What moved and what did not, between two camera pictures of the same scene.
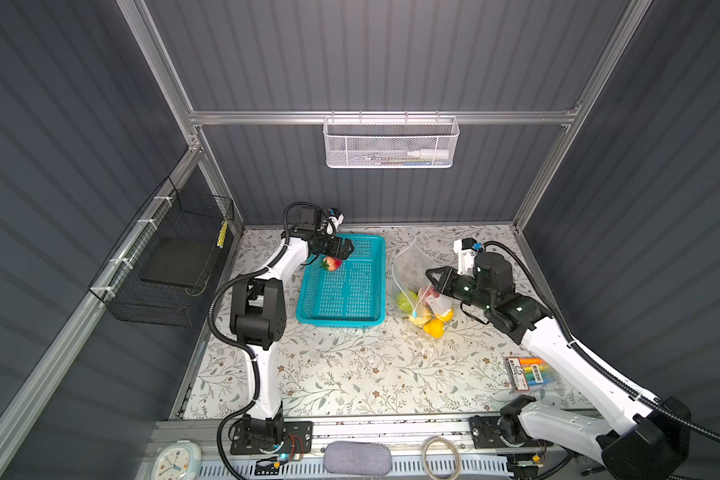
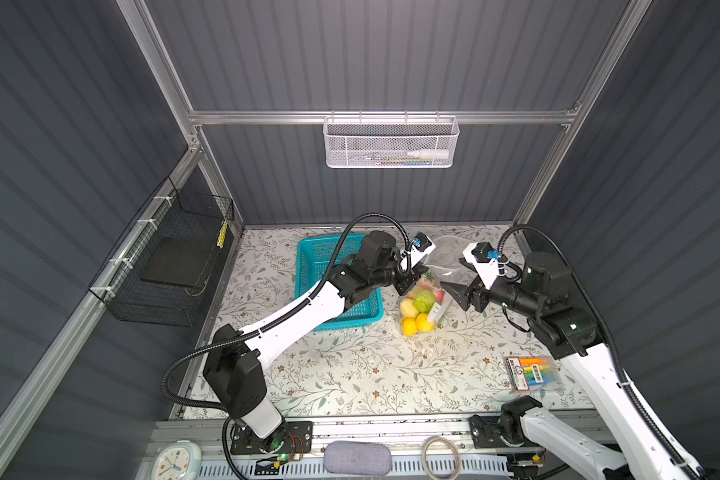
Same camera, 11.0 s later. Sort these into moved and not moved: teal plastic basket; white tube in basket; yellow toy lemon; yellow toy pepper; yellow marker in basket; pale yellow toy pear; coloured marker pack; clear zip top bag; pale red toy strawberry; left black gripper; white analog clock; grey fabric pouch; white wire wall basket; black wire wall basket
Moved: pale yellow toy pear; clear zip top bag; left black gripper; yellow toy lemon; pale red toy strawberry; yellow toy pepper
Not moved: yellow marker in basket; grey fabric pouch; black wire wall basket; white tube in basket; white wire wall basket; coloured marker pack; white analog clock; teal plastic basket
